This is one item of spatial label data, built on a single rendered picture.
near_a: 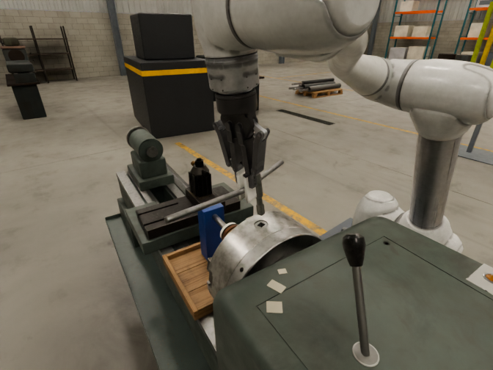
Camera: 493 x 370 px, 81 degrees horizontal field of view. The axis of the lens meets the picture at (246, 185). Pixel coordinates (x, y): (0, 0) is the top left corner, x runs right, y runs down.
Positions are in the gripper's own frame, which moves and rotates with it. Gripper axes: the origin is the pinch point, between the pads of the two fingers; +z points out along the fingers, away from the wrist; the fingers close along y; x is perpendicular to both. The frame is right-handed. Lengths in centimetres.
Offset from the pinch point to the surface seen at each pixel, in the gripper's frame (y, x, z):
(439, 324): 39.1, -1.0, 12.3
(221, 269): -2.6, -9.0, 19.9
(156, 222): -57, 3, 38
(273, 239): 5.7, 0.8, 13.4
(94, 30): -1306, 558, -20
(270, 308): 17.5, -15.8, 9.8
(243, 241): -0.5, -2.6, 14.6
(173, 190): -91, 34, 51
